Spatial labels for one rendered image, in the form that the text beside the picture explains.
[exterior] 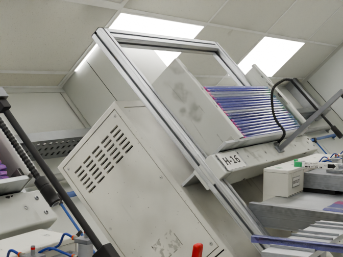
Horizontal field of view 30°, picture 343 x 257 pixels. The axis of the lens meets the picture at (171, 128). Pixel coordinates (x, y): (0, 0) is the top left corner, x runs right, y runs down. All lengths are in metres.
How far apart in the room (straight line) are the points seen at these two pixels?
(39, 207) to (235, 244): 0.83
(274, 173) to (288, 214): 0.23
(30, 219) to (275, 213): 0.80
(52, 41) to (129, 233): 2.27
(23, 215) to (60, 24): 2.91
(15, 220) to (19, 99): 3.10
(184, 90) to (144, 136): 0.19
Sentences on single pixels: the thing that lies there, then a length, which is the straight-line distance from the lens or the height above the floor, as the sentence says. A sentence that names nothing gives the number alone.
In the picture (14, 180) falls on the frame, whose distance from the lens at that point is 1.11.
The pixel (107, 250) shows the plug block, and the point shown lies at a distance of 0.69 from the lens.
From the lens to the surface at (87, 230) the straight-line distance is 0.70.
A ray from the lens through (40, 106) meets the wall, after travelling 4.25.
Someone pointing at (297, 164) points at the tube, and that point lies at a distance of 1.23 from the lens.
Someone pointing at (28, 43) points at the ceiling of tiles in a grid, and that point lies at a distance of 3.93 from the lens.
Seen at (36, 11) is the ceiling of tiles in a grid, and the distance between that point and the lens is 3.74.
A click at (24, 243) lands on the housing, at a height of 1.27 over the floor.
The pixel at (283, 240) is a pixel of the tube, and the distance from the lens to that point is 1.02.
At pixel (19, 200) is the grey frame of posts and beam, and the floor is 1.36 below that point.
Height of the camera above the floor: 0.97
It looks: 18 degrees up
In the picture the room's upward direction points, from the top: 38 degrees counter-clockwise
